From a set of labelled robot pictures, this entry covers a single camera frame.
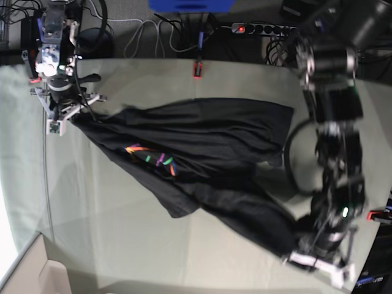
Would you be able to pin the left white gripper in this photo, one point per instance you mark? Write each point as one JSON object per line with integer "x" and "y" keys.
{"x": 326, "y": 253}

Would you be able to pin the black power strip red switch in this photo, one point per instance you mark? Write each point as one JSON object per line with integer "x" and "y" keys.
{"x": 265, "y": 30}

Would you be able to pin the orange-black table clamp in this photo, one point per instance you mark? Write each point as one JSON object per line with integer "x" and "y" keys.
{"x": 29, "y": 59}
{"x": 197, "y": 69}
{"x": 382, "y": 217}

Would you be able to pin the blue box at top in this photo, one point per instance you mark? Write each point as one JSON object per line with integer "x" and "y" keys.
{"x": 190, "y": 6}

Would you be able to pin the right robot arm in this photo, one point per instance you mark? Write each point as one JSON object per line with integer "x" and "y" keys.
{"x": 61, "y": 95}

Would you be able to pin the grey-green table cloth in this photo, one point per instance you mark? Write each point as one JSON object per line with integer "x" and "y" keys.
{"x": 111, "y": 234}

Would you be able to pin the beige bin at corner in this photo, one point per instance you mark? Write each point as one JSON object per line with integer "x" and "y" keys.
{"x": 34, "y": 272}

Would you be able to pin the black round stool seat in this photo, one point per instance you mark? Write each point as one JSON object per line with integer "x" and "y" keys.
{"x": 90, "y": 48}

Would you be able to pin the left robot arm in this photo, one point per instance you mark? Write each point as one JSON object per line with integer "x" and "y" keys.
{"x": 327, "y": 61}

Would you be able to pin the middle orange-black table clamp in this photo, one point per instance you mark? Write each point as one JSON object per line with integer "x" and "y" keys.
{"x": 197, "y": 69}

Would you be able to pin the black t-shirt with colourful print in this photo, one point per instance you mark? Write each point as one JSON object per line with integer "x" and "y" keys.
{"x": 204, "y": 154}

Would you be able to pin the right orange-black table clamp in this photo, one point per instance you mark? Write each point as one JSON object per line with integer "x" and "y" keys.
{"x": 382, "y": 217}

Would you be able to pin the left orange-black table clamp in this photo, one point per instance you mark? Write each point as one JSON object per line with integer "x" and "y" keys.
{"x": 29, "y": 59}

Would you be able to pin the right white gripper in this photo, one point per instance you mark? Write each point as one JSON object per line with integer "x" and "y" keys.
{"x": 58, "y": 113}

